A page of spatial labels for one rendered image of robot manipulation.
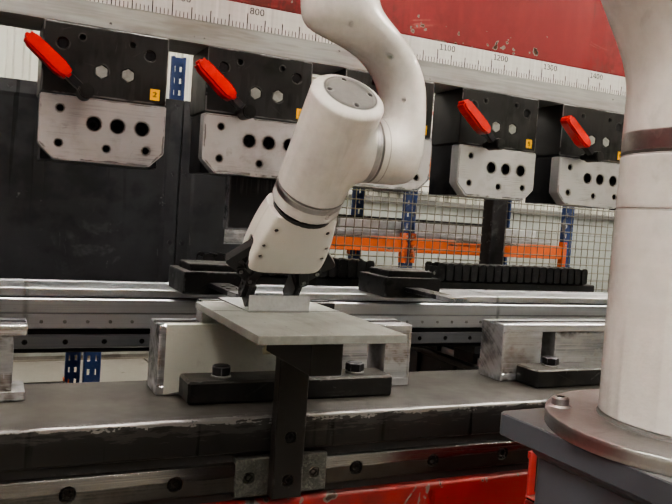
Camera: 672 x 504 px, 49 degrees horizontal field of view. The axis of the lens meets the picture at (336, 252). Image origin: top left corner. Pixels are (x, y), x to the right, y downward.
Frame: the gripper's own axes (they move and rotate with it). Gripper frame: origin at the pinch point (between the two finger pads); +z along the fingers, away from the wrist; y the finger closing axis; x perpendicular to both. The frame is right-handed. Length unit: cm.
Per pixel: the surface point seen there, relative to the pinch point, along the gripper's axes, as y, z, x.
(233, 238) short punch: 3.1, 0.1, -9.8
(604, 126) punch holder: -60, -20, -21
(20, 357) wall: 12, 360, -264
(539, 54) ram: -45, -27, -28
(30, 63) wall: 14, 213, -390
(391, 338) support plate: -7.5, -11.3, 17.3
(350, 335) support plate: -2.3, -11.5, 17.0
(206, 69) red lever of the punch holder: 10.5, -21.3, -17.8
